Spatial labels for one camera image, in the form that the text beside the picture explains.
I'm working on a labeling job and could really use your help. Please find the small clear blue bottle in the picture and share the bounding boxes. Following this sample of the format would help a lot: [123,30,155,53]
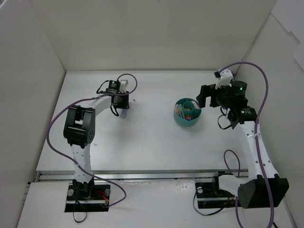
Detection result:
[120,109,128,119]

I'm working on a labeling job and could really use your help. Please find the teal round desk organizer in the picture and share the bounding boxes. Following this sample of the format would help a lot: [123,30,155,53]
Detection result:
[173,98,201,127]

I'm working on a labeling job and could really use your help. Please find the orange yellow highlighter pack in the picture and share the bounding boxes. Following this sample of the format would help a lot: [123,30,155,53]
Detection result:
[174,104,185,119]

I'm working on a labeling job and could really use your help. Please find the pink eraser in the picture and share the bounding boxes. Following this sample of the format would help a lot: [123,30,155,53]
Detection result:
[192,101,200,109]

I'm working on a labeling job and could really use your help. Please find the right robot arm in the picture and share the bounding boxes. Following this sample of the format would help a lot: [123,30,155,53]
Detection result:
[197,81,289,209]

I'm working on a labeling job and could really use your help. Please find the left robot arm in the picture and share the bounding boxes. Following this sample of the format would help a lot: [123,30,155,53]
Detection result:
[63,80,129,200]

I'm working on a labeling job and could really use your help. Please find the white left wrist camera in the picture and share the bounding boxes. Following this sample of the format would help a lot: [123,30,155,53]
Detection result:
[119,80,129,94]

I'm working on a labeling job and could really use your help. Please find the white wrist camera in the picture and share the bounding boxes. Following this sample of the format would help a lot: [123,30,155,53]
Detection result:
[214,69,233,89]
[119,80,129,94]

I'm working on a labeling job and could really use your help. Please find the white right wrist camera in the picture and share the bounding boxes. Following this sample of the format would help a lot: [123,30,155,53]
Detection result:
[214,69,233,89]

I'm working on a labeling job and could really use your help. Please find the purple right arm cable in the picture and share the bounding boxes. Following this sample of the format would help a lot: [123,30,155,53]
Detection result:
[218,61,276,228]

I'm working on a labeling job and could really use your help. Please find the aluminium frame rail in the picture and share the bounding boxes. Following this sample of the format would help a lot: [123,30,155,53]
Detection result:
[224,71,271,178]

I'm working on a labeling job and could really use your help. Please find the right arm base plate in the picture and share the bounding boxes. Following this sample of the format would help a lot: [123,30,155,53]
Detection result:
[195,177,236,209]

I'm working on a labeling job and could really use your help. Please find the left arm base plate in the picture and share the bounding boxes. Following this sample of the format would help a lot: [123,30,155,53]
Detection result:
[64,184,111,213]

